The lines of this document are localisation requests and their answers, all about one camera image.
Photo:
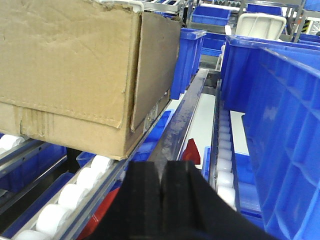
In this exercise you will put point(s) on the white roller track right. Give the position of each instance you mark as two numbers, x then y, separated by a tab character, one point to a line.
224	184

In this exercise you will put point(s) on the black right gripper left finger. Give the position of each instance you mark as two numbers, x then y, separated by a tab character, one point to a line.
135	212

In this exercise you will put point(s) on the large blue bin right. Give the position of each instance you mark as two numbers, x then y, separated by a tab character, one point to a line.
276	85

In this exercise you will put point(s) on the white roller track left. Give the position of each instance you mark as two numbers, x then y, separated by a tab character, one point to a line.
67	213

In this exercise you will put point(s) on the white roller track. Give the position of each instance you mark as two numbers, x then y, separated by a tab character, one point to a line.
67	213
224	184

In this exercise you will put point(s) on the large plain cardboard box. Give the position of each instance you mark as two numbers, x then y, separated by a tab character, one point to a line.
84	74

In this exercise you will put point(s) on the white plastic bin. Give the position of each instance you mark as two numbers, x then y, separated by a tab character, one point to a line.
260	25

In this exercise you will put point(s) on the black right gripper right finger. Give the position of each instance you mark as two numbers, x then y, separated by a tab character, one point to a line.
192	210

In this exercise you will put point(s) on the steel divider rail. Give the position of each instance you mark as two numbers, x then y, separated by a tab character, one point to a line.
170	145

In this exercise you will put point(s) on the blue bin behind box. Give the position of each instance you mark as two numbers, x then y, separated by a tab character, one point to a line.
190	46

